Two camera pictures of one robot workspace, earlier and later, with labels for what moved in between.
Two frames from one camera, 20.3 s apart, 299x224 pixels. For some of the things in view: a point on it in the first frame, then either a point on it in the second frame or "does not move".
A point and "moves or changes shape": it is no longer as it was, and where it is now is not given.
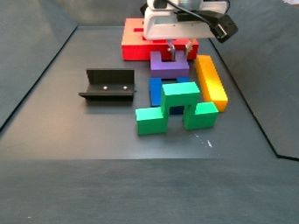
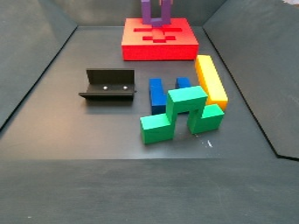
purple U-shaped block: (170, 69) moves or changes shape
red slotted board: (136, 45) does not move
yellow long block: (210, 81) does not move
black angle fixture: (110, 85) does not move
